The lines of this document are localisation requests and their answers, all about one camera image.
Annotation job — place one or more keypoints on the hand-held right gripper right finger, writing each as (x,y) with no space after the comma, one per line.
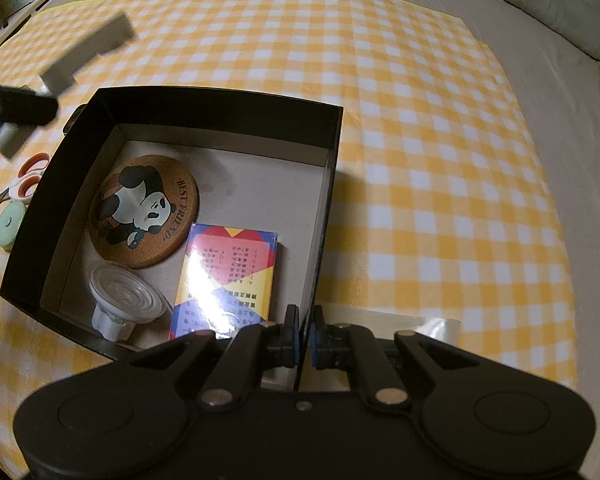
(318,347)

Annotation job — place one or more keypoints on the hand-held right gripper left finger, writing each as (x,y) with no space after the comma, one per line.
(292,340)

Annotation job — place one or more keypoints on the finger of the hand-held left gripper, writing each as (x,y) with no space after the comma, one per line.
(25,107)

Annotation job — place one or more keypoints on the orange and white scissors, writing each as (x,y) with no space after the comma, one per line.
(15,190)

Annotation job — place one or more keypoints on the colourful patterned card box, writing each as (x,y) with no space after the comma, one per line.
(220,280)

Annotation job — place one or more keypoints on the mint green tape measure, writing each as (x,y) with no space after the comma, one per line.
(10,220)

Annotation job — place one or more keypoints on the round cork panda coaster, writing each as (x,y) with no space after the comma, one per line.
(145,210)

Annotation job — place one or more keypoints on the clear plastic suction cup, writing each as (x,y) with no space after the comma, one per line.
(125,292)

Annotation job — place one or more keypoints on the black cardboard box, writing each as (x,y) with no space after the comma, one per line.
(220,107)

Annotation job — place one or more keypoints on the clear plastic film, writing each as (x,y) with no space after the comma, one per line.
(420,325)

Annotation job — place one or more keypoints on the white tissue box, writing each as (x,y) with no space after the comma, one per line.
(22,2)

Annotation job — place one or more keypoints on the yellow checked cloth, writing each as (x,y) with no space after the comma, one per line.
(405,160)

